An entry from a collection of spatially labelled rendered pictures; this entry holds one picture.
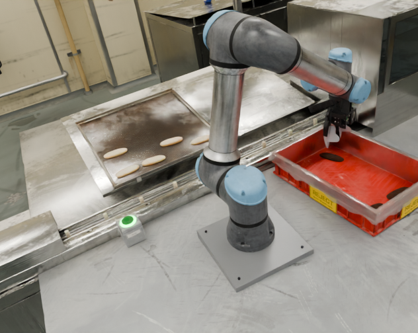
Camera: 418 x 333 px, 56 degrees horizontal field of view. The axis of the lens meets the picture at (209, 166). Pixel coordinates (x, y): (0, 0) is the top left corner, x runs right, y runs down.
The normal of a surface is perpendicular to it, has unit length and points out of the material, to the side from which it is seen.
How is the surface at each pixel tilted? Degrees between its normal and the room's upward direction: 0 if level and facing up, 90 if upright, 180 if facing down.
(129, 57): 90
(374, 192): 0
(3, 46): 90
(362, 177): 0
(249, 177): 10
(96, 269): 0
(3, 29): 90
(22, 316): 90
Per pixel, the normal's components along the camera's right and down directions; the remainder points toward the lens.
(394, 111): 0.49, 0.42
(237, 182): -0.06, -0.73
